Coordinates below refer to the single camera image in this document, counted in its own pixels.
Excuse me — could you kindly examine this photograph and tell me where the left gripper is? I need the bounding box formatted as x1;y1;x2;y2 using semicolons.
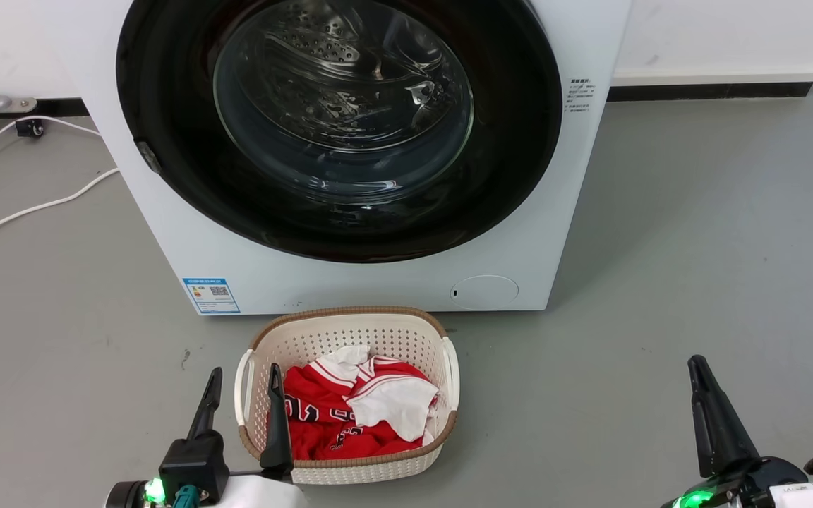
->
107;363;308;508

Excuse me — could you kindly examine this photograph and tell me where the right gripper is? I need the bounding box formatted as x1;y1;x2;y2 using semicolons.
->
661;355;813;508

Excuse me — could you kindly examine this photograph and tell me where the white front-load washing machine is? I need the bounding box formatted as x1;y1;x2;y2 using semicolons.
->
61;0;633;316

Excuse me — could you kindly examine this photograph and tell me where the black round glass washer door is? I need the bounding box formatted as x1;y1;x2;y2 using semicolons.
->
116;0;563;264

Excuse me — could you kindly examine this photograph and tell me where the red and white jersey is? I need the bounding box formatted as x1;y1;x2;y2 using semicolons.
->
283;355;440;461

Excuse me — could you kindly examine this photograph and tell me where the blue energy label sticker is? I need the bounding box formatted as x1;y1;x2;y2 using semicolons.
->
182;277;241;315

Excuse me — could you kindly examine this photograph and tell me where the white cloth garment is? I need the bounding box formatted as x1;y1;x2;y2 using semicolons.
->
345;377;440;444

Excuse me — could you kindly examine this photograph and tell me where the cream plastic laundry basket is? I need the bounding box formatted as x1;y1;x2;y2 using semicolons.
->
234;306;461;485

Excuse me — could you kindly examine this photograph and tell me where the round white filter cover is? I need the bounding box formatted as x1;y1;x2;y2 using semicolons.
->
450;274;519;310

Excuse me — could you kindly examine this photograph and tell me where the white text warning sticker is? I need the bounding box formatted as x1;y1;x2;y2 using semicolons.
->
564;78;596;114

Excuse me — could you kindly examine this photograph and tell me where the grey washer door handle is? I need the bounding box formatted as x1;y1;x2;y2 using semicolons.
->
136;140;162;174

